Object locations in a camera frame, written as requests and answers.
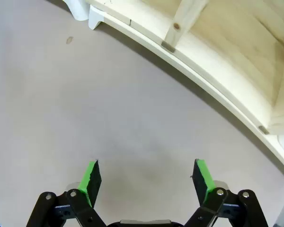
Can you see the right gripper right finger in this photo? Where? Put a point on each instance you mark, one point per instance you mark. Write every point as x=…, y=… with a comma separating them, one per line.
x=203, y=179

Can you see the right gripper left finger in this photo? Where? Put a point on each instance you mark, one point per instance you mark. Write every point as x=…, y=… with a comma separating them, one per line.
x=88, y=179

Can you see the wooden four-compartment shelf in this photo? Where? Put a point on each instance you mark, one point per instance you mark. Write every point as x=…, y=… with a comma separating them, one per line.
x=227, y=47

